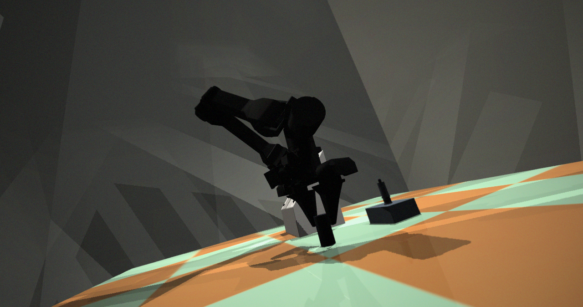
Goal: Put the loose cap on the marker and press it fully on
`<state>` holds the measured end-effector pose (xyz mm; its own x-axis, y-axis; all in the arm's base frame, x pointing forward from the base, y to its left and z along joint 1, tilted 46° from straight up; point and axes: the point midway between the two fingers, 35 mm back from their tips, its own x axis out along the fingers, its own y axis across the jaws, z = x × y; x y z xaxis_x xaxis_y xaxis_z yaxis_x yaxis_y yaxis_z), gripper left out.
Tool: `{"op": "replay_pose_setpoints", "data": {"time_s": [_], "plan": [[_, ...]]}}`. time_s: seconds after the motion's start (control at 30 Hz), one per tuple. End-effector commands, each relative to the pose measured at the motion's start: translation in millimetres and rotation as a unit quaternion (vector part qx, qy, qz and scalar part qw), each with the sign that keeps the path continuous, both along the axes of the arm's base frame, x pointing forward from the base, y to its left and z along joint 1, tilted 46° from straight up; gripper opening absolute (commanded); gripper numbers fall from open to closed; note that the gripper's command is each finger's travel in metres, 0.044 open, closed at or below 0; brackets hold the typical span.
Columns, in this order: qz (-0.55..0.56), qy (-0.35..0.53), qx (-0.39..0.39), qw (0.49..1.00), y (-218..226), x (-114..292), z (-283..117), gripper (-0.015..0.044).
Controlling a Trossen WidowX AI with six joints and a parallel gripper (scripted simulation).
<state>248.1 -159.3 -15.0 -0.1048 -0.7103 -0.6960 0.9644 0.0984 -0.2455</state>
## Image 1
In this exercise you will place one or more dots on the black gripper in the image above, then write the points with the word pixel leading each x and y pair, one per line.
pixel 328 174

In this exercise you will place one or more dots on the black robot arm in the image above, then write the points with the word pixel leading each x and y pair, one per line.
pixel 298 118

